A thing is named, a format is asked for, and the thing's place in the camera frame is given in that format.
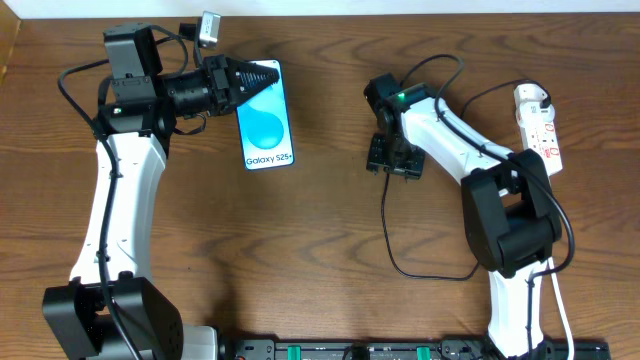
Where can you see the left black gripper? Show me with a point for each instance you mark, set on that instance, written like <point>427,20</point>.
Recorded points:
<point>220,84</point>

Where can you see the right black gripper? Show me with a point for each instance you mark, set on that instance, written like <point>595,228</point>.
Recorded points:
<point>395,161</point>

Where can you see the blue Samsung Galaxy smartphone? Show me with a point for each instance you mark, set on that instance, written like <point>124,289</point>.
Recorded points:
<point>264,126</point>

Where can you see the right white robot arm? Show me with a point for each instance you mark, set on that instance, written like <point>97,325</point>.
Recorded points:
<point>511,219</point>

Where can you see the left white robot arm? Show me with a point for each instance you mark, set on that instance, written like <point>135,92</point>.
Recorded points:
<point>110,307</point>

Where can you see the white USB charger plug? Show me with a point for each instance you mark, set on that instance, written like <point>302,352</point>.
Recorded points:
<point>532,92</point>

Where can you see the white power strip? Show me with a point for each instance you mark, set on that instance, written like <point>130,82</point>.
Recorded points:
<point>538,132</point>

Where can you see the cardboard box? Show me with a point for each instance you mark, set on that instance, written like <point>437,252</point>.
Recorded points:
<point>10,25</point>

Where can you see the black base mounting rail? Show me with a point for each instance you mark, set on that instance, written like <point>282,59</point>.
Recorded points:
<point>465,347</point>

